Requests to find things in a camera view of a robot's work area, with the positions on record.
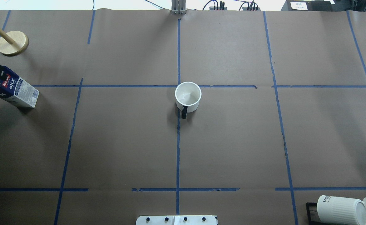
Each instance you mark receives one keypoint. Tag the blue white milk carton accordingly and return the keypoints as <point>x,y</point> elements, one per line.
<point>15,90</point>

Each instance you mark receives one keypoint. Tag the white smiley mug black handle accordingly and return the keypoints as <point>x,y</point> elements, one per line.
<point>188,96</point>

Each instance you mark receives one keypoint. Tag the wooden stand with round base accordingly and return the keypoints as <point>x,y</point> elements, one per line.
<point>13,43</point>

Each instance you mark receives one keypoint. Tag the black box with label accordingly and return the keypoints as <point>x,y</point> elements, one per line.
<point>307,5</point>

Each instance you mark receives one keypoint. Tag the white ribbed HOME mug left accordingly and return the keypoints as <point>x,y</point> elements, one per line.
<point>341,211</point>

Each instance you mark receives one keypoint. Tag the aluminium frame post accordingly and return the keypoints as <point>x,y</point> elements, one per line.
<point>178,7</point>

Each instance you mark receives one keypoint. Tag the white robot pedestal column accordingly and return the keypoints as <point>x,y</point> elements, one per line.
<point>177,220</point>

